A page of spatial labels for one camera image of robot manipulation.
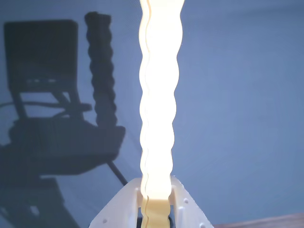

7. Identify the tall yellow crinkle fry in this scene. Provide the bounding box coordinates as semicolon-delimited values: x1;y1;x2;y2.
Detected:
138;0;185;228

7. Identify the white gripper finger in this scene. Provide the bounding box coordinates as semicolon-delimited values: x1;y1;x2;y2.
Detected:
89;177;144;228
167;175;213;228

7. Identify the grey mat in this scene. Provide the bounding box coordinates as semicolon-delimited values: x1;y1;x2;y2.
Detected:
0;0;304;228

